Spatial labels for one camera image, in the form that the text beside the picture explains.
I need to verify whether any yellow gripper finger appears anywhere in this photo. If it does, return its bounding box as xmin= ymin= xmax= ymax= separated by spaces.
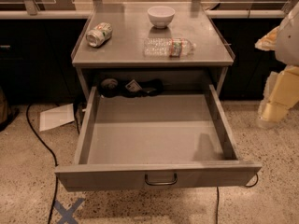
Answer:
xmin=257 ymin=65 xmax=299 ymax=129
xmin=255 ymin=27 xmax=278 ymax=51

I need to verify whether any clear plastic water bottle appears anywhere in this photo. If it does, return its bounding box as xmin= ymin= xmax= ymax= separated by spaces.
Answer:
xmin=144 ymin=38 xmax=196 ymax=58

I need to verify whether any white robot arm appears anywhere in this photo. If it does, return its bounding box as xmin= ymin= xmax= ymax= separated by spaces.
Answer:
xmin=255 ymin=2 xmax=299 ymax=129

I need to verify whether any open grey metal drawer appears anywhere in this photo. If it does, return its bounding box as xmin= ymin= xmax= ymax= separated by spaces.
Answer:
xmin=55 ymin=88 xmax=262 ymax=191

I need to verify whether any white ceramic bowl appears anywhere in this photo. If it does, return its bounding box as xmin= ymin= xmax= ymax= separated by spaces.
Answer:
xmin=148 ymin=6 xmax=176 ymax=29

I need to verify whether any grey metal cabinet table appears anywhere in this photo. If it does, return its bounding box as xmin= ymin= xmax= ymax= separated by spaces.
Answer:
xmin=72 ymin=2 xmax=235 ymax=95

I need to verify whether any crushed green soda can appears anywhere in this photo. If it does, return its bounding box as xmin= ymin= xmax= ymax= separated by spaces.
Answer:
xmin=86 ymin=22 xmax=113 ymax=48

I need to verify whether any white paper sheet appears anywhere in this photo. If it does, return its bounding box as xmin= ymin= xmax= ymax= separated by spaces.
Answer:
xmin=39 ymin=104 xmax=75 ymax=132

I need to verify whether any blue tape cross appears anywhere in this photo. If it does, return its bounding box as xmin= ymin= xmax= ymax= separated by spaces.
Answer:
xmin=54 ymin=198 xmax=85 ymax=224

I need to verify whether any black metal drawer handle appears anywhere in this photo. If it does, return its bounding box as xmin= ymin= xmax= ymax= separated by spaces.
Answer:
xmin=144 ymin=173 xmax=178 ymax=187

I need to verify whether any black cable bundle with tag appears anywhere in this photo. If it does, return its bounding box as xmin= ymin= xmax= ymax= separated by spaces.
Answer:
xmin=98 ymin=77 xmax=165 ymax=99

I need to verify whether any black floor cable left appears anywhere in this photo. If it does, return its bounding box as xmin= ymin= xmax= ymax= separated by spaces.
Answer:
xmin=25 ymin=102 xmax=60 ymax=224

